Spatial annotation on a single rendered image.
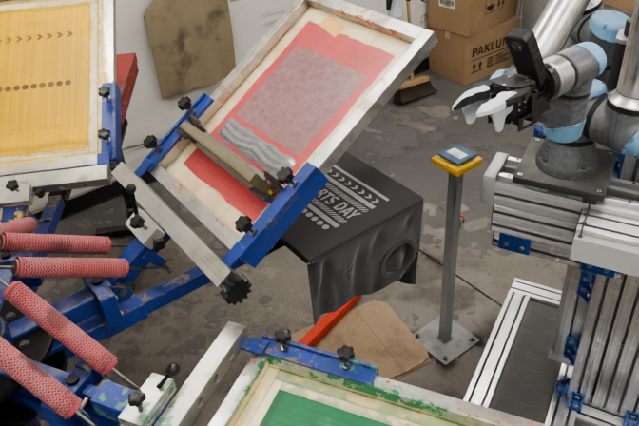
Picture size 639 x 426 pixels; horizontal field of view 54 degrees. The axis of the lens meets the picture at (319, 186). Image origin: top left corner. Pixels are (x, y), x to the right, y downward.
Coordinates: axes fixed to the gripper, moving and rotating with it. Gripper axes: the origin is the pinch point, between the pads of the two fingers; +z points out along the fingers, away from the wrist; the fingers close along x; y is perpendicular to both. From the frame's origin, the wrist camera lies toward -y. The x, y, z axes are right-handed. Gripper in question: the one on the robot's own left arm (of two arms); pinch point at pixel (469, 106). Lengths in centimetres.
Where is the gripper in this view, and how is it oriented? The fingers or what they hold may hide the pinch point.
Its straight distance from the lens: 111.0
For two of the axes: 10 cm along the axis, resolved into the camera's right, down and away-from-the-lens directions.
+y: 1.5, 8.7, 4.6
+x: -5.9, -3.0, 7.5
